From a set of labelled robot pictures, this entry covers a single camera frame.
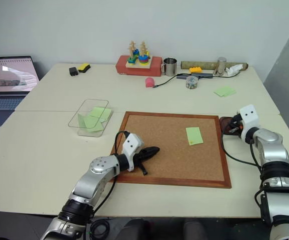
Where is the steel mug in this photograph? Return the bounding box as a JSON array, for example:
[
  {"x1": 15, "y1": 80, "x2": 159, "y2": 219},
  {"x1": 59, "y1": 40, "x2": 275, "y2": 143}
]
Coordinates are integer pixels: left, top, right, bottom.
[{"x1": 160, "y1": 57, "x2": 178, "y2": 77}]

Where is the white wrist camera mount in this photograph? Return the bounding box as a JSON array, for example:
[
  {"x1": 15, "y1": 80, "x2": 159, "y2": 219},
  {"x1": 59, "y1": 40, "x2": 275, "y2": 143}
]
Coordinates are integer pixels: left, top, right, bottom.
[
  {"x1": 122, "y1": 133, "x2": 145, "y2": 173},
  {"x1": 238, "y1": 104, "x2": 261, "y2": 140}
]

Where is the clear jar of pushpins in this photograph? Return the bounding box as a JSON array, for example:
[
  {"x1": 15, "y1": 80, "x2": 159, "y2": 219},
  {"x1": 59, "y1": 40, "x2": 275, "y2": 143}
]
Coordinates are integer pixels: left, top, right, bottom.
[{"x1": 185, "y1": 75, "x2": 199, "y2": 91}]

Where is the clear plastic box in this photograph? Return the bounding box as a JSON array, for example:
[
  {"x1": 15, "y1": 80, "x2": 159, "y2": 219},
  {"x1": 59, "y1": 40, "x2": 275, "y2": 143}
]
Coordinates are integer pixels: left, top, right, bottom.
[{"x1": 67, "y1": 98, "x2": 114, "y2": 138}]

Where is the red rectangular box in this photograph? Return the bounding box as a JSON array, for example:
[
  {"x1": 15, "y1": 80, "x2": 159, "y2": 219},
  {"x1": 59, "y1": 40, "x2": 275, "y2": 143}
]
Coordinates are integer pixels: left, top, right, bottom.
[{"x1": 115, "y1": 55, "x2": 163, "y2": 78}]

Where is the green note with pushpin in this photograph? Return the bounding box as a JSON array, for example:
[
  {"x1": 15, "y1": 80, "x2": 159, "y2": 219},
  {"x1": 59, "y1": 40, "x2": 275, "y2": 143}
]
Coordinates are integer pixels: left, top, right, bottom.
[{"x1": 185, "y1": 126, "x2": 205, "y2": 147}]

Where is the wooden colourful stacking toy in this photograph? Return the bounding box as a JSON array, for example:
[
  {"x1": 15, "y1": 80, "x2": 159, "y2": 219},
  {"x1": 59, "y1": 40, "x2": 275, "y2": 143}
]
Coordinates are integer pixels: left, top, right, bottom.
[{"x1": 125, "y1": 40, "x2": 152, "y2": 69}]

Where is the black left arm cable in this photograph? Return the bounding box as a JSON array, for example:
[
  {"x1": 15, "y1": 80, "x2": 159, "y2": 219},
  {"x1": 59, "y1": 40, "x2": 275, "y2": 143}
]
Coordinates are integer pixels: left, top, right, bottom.
[{"x1": 85, "y1": 130, "x2": 130, "y2": 238}]

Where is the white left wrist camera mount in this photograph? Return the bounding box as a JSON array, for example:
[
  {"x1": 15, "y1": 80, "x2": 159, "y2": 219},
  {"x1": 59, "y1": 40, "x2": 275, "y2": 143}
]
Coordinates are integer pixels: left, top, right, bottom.
[{"x1": 122, "y1": 133, "x2": 145, "y2": 173}]

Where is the grey usb hub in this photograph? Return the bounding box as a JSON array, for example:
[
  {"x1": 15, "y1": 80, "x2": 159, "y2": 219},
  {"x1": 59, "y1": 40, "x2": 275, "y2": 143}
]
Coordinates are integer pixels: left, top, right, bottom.
[{"x1": 176, "y1": 72, "x2": 214, "y2": 81}]

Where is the open laptop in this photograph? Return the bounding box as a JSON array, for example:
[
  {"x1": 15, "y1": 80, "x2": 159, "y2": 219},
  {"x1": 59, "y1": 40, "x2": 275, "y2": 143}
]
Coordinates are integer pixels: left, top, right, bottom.
[{"x1": 0, "y1": 55, "x2": 41, "y2": 126}]

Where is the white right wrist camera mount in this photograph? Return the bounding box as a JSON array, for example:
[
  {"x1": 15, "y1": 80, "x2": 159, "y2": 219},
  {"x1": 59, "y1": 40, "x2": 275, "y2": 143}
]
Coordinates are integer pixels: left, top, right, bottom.
[{"x1": 238, "y1": 104, "x2": 261, "y2": 140}]

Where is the grey partition panel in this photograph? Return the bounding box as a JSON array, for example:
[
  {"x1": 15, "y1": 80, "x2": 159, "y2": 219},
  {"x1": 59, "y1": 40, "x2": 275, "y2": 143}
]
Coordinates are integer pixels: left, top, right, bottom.
[{"x1": 262, "y1": 14, "x2": 289, "y2": 121}]

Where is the shiny metal cylinder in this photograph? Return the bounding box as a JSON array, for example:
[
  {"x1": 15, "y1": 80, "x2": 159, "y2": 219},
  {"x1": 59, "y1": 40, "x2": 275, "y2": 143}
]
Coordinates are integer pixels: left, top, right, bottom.
[{"x1": 212, "y1": 56, "x2": 228, "y2": 77}]

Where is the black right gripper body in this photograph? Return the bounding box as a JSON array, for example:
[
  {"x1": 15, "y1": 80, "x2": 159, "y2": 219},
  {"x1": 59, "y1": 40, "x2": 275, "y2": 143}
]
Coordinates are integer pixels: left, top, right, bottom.
[{"x1": 230, "y1": 113, "x2": 245, "y2": 135}]

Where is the pink rounded object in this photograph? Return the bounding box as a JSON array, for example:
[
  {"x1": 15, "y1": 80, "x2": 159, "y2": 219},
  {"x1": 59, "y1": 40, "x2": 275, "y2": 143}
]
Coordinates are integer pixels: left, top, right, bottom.
[{"x1": 144, "y1": 77, "x2": 156, "y2": 89}]

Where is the wood framed cork board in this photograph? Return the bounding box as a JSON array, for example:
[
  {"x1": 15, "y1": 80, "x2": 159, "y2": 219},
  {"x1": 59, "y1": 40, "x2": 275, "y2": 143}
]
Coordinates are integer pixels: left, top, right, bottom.
[{"x1": 109, "y1": 111, "x2": 233, "y2": 190}]

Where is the crumpled white tissue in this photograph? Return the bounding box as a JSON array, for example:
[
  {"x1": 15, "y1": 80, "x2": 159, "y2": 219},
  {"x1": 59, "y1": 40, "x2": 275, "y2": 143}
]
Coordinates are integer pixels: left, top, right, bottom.
[{"x1": 225, "y1": 63, "x2": 244, "y2": 77}]

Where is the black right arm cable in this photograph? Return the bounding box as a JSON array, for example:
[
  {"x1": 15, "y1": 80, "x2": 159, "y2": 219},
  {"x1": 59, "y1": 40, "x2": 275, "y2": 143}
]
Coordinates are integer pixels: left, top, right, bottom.
[{"x1": 220, "y1": 133, "x2": 269, "y2": 225}]

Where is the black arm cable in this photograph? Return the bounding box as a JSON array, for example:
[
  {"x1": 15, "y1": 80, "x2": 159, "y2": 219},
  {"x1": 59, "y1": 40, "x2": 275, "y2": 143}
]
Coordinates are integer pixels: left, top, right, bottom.
[
  {"x1": 220, "y1": 133, "x2": 269, "y2": 225},
  {"x1": 85, "y1": 130, "x2": 130, "y2": 238}
]

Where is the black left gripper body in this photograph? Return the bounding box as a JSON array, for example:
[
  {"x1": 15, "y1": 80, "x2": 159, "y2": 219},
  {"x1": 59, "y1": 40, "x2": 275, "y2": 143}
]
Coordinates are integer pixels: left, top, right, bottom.
[{"x1": 133, "y1": 149, "x2": 147, "y2": 168}]

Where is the yellow black sponge eraser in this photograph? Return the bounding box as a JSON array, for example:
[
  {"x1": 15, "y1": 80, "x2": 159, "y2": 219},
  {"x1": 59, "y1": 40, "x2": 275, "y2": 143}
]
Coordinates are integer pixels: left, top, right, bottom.
[{"x1": 77, "y1": 62, "x2": 91, "y2": 74}]

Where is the long rolled cork tube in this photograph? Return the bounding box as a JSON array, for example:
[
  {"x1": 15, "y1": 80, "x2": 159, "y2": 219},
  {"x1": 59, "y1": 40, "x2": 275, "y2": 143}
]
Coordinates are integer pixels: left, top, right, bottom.
[{"x1": 180, "y1": 60, "x2": 249, "y2": 71}]

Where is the black usb cable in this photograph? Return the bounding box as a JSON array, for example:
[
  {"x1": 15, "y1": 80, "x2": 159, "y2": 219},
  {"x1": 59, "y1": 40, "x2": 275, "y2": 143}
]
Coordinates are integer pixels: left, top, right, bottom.
[{"x1": 152, "y1": 73, "x2": 183, "y2": 89}]

